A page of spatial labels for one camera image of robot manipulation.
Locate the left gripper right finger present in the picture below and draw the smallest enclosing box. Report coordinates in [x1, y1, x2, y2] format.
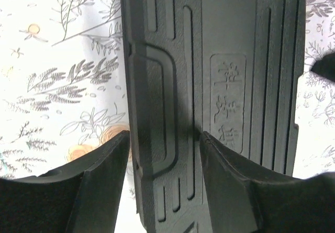
[199, 132, 334, 232]

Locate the black plastic tool case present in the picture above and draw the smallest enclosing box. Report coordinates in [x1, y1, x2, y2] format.
[121, 0, 306, 232]

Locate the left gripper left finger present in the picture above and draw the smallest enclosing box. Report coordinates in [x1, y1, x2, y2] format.
[1, 131, 130, 232]

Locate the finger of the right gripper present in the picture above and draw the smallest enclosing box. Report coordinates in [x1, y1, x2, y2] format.
[310, 52, 335, 81]

